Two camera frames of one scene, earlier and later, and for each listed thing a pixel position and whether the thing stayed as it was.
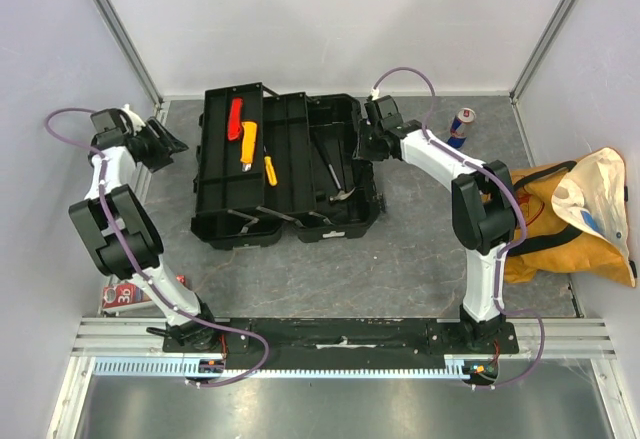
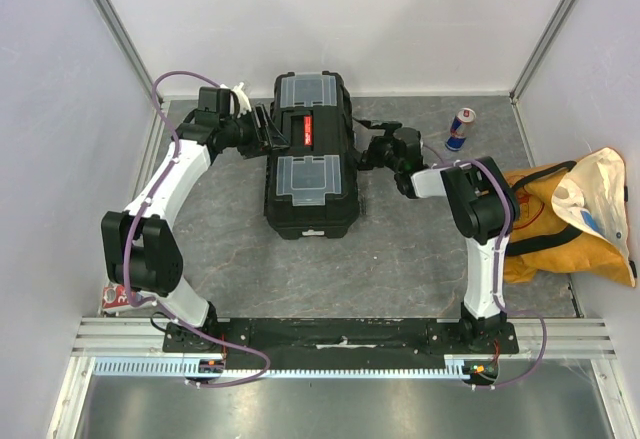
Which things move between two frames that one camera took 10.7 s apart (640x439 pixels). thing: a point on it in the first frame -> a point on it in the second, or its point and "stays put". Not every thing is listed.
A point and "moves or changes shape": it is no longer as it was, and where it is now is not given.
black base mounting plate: x=344 y=342 stays put
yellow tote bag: x=575 y=220 stays put
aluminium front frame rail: x=537 y=338 stays put
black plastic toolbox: x=272 y=165 moves or changes shape
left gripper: x=164 y=152 -> x=268 y=134
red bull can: x=460 y=127 stays put
